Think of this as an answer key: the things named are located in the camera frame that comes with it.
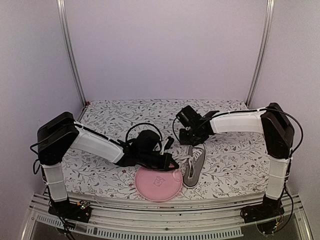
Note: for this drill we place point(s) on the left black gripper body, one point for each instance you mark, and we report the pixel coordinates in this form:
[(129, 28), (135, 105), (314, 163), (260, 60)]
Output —
[(146, 159)]

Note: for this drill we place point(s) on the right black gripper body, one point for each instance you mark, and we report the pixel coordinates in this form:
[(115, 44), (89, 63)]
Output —
[(191, 138)]

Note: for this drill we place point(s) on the grey canvas sneaker white laces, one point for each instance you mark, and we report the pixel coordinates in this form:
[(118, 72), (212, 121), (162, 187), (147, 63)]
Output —
[(194, 160)]

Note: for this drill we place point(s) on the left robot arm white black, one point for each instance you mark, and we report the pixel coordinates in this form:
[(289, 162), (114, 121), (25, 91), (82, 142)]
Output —
[(62, 133)]

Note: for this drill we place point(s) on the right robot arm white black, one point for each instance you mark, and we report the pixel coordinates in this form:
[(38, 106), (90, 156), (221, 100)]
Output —
[(270, 121)]

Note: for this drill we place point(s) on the pink round plate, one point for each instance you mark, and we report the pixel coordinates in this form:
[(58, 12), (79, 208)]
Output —
[(158, 186)]

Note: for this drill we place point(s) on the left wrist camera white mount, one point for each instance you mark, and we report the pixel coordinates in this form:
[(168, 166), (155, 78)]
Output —
[(166, 144)]

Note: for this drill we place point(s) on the front aluminium rail frame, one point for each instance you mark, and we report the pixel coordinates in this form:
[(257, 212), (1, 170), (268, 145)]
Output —
[(203, 219)]

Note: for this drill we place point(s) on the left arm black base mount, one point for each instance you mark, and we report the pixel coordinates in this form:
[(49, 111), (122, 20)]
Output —
[(80, 211)]

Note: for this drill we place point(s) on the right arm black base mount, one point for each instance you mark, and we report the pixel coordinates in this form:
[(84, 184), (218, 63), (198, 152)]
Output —
[(269, 208)]

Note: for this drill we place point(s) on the right aluminium frame post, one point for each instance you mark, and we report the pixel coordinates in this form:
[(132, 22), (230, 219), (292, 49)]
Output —
[(267, 25)]

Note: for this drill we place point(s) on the aluminium frame post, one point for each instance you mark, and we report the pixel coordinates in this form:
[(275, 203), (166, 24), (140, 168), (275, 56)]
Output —
[(61, 8), (267, 25)]

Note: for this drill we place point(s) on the left aluminium frame post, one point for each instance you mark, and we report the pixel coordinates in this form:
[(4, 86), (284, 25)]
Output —
[(61, 8)]

